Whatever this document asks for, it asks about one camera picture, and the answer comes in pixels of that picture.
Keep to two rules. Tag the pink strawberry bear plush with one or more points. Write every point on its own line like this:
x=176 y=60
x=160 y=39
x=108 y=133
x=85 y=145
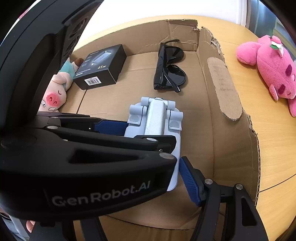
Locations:
x=274 y=64

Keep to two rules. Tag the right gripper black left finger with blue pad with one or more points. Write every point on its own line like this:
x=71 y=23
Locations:
x=62 y=231

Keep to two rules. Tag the brown cardboard box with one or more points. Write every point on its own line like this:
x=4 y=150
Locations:
x=217 y=134

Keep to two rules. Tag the person's left hand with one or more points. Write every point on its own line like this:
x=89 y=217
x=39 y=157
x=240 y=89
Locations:
x=30 y=225

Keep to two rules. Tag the light grey phone stand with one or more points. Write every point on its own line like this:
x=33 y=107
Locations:
x=153 y=117

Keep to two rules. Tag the black charger box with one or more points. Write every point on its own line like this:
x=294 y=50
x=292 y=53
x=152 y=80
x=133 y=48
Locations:
x=101 y=68

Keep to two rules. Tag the black sunglasses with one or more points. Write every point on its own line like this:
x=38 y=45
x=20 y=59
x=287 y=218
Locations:
x=168 y=75

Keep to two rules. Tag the pink pig plush toy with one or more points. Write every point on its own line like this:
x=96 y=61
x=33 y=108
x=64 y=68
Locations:
x=56 y=92

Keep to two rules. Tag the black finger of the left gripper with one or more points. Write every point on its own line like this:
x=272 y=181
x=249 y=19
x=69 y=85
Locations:
x=85 y=129

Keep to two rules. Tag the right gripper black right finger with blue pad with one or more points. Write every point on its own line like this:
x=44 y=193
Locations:
x=241 y=220

